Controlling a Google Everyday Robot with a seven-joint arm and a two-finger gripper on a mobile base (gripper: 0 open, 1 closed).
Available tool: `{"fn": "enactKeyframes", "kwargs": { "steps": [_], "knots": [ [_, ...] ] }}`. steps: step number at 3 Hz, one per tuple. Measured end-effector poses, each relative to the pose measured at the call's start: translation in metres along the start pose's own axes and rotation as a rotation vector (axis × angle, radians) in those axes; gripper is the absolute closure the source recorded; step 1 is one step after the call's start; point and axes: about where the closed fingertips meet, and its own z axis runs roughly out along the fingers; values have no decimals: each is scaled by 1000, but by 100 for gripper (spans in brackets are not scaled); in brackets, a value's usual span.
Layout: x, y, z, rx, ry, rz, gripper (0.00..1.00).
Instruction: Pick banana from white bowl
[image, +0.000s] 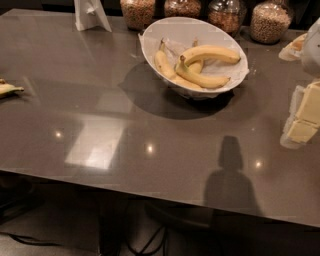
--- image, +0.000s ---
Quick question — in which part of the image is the banana at left edge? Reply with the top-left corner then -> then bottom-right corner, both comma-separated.
0,78 -> 24,98

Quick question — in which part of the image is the middle hidden yellow banana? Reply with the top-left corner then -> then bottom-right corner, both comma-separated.
189,39 -> 204,74

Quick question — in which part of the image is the black floor cable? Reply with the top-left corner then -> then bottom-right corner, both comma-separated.
124,224 -> 168,256

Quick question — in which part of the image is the left glass cereal jar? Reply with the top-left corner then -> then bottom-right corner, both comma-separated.
120,0 -> 155,31

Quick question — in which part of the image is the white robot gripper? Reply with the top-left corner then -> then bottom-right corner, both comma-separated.
278,18 -> 320,149

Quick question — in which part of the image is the white oval bowl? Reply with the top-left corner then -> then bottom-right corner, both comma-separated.
139,17 -> 245,99

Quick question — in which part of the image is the glass cereal jar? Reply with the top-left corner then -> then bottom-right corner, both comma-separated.
250,0 -> 294,44
164,0 -> 201,18
208,0 -> 247,37
120,0 -> 155,31

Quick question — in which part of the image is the right glass cereal jar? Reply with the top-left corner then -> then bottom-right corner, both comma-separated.
250,0 -> 294,44

